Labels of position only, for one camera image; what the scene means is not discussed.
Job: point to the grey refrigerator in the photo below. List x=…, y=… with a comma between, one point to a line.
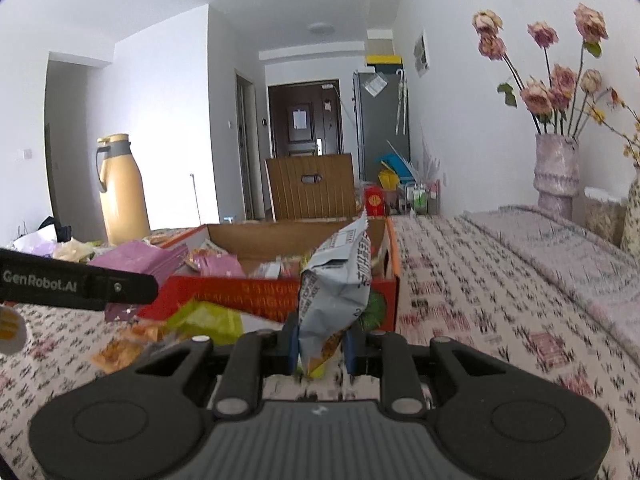
x=380, y=130

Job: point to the wooden chair back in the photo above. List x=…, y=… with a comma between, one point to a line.
x=310, y=195

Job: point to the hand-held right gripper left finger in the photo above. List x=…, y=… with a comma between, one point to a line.
x=291, y=345

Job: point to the grey green crinkled snack bag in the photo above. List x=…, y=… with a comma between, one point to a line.
x=330, y=290

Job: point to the purple white plastic bag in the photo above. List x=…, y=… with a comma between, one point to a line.
x=35, y=245

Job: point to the yellow thermos jug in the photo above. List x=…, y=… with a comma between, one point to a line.
x=125, y=195

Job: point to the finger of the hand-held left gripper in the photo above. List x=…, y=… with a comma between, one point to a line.
x=130, y=290

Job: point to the printed tablecloth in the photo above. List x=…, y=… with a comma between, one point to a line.
x=475, y=310

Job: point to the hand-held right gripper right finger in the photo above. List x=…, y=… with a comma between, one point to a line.
x=351, y=352

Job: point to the dried pink roses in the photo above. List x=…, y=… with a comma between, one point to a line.
x=537, y=97

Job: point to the metal trolley cart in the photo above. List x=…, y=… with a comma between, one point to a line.
x=420, y=200

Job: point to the dark cloth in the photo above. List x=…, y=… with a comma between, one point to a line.
x=57, y=230

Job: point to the red cardboard box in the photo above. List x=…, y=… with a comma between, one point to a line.
x=250, y=295

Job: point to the pink snack packet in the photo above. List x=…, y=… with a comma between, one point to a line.
x=140, y=257
x=217, y=265

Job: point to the thin metal pole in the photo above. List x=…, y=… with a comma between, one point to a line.
x=196, y=200

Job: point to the cream crumpled bag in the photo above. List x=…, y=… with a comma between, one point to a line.
x=72, y=251

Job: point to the glass jar white lid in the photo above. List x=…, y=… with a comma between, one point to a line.
x=602, y=220

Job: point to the lime green snack packet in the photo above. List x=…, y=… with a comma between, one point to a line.
x=210, y=322

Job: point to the yellow black box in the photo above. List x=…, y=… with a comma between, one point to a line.
x=384, y=62

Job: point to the orange cracker packet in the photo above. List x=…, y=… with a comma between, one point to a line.
x=117, y=355

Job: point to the floral patterned vase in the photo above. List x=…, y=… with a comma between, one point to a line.
x=632, y=220

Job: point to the round ceiling lamp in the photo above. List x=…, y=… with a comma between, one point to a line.
x=320, y=28

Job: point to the red gift box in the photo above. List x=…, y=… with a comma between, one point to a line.
x=375, y=202

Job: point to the yellow flower branches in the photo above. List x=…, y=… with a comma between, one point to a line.
x=627, y=145

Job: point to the dark brown door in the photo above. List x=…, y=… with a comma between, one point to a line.
x=305, y=120

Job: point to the white paper sheet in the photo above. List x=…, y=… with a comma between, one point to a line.
x=376, y=85

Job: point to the white umbrella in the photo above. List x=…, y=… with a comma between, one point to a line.
x=401, y=105

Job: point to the white wall panel box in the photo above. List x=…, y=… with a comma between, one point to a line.
x=422, y=54

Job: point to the pink ribbed vase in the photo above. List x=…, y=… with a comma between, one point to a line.
x=555, y=175

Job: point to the grey quilted cloth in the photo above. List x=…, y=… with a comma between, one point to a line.
x=550, y=250

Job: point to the yellow bag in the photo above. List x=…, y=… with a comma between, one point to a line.
x=388, y=180

